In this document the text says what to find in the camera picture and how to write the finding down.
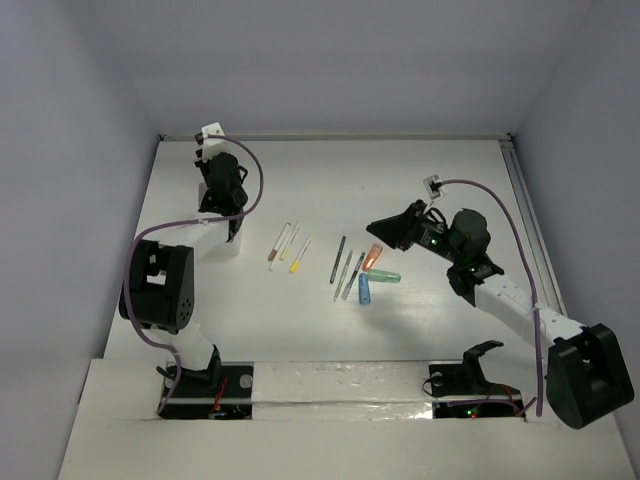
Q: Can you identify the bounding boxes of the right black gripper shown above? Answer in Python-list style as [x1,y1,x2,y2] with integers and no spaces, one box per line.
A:
[365,199,462,264]

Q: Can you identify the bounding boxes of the white pen red cap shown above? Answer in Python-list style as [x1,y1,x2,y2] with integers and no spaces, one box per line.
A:
[267,222,291,270]

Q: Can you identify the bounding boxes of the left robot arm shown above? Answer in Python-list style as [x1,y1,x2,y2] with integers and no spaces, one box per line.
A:
[118,150,248,395]

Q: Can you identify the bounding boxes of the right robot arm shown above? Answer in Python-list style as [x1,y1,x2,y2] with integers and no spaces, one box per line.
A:
[366,200,635,429]

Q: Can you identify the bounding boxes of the orange translucent eraser case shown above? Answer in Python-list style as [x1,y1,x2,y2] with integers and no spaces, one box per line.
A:
[362,243,383,272]

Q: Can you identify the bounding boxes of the green translucent eraser case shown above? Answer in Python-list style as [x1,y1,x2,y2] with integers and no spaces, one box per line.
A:
[367,269,401,284]

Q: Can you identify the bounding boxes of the clear silver pen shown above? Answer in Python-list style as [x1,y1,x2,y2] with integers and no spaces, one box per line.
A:
[333,249,353,302]

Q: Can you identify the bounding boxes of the green dark pen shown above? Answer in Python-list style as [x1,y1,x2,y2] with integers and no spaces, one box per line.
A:
[341,252,366,301]

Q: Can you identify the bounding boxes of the dark grey pen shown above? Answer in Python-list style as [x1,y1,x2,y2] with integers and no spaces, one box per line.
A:
[329,235,347,285]

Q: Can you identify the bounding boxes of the blue translucent eraser case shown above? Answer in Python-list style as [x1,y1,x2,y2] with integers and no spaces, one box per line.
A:
[358,272,371,306]

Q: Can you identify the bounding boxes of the white pen yellow tip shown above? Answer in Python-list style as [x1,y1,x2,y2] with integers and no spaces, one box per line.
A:
[289,235,313,274]

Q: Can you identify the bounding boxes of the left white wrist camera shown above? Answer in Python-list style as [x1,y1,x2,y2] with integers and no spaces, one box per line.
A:
[194,122,229,162]

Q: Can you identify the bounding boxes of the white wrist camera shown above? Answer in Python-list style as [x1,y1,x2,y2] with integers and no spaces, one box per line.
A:
[423,175,445,203]
[194,122,229,162]

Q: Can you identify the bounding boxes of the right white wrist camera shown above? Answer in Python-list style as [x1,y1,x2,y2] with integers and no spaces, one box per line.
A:
[423,175,445,203]

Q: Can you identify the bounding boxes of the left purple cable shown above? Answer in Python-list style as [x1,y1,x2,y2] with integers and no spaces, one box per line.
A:
[122,133,265,415]

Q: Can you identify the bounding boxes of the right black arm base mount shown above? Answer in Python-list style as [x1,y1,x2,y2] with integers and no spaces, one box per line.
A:
[421,340,525,419]

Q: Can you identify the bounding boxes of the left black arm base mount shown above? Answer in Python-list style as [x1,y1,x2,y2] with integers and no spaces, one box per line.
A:
[160,362,254,421]

